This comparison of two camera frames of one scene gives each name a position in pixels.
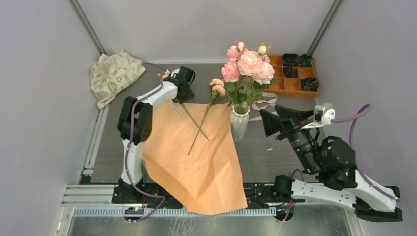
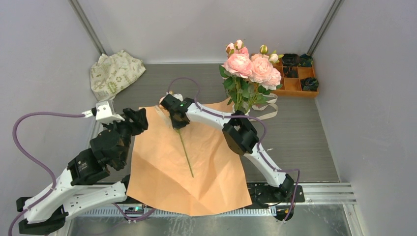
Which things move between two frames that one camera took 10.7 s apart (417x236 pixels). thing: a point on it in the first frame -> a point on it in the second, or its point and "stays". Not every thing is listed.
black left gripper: (189, 96) -> (140, 123)
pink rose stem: (241, 75) stays
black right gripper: (271, 122) -> (176, 126)
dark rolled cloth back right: (306, 60) stays
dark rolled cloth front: (310, 84) stays
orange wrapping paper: (191, 153) stays
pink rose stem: (164, 76) -> (262, 72)
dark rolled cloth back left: (290, 59) stays
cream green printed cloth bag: (112, 73) stays
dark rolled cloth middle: (292, 73) stays
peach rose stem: (218, 90) -> (178, 132)
